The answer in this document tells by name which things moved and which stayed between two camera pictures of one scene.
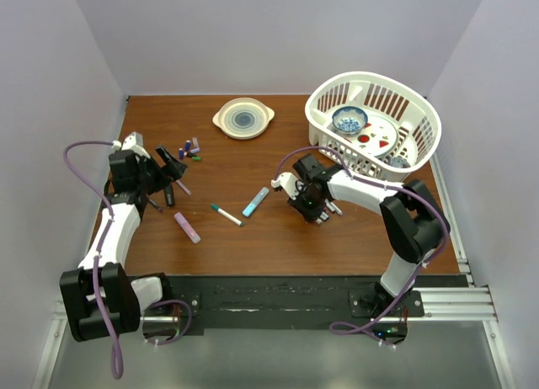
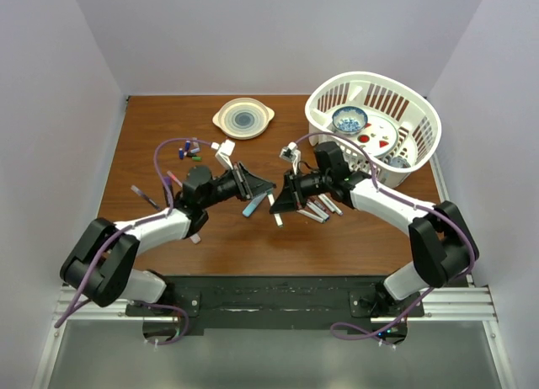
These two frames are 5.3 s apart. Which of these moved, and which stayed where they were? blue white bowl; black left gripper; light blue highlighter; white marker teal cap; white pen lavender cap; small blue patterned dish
Moved: white marker teal cap; black left gripper
Stayed: white pen lavender cap; light blue highlighter; small blue patterned dish; blue white bowl
